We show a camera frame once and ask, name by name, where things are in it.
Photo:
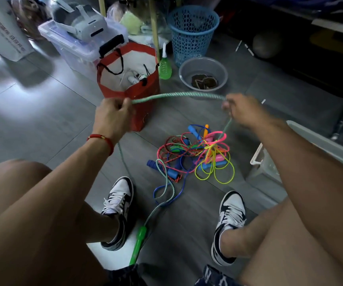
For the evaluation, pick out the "person's right hand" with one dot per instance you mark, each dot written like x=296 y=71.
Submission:
x=246 y=111

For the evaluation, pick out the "person's left hand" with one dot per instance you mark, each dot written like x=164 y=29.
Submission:
x=112 y=119

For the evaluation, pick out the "grey plastic storage bin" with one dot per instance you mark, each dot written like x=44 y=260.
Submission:
x=267 y=169

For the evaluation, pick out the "person's left forearm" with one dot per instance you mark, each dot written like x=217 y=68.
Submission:
x=40 y=211

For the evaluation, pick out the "person's right forearm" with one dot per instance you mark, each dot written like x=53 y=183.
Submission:
x=314 y=181

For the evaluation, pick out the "person's left shoe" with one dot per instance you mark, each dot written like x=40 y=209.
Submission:
x=120 y=190

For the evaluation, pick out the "person's shoe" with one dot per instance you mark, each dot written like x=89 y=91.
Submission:
x=232 y=208
x=120 y=190

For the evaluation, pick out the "clear plastic storage bin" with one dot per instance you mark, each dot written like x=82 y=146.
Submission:
x=73 y=55

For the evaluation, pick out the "person's right shoe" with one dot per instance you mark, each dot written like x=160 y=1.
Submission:
x=232 y=208

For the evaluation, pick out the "person's left leg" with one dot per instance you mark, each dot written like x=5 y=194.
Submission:
x=10 y=199

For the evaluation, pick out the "person's leg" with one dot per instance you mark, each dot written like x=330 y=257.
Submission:
x=278 y=253
x=10 y=199

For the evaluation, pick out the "person's right leg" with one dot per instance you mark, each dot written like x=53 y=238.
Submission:
x=278 y=253

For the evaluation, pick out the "red paper bag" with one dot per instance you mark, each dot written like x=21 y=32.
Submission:
x=141 y=116

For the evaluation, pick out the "brown ball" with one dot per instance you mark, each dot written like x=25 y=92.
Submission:
x=267 y=44

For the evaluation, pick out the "green spray bottle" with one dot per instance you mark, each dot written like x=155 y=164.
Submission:
x=165 y=71

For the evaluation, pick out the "grey plastic basin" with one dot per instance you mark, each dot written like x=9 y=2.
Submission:
x=188 y=69

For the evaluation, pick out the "black rectangular pad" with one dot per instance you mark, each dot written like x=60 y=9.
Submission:
x=111 y=46

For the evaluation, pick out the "blue mesh wastebasket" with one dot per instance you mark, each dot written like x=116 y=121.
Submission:
x=192 y=38

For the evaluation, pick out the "white VR headset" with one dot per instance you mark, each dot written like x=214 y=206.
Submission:
x=88 y=26

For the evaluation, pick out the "clear plastic bag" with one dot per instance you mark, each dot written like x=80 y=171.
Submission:
x=131 y=22

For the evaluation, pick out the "white oval side table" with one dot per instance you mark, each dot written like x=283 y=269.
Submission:
x=154 y=26

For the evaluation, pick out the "yellow flat board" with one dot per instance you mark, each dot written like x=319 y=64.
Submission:
x=332 y=44

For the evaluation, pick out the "grey plastic stool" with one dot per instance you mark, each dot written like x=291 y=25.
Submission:
x=112 y=259

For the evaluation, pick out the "white paper shopping bag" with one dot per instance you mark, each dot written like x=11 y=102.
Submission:
x=1 y=32

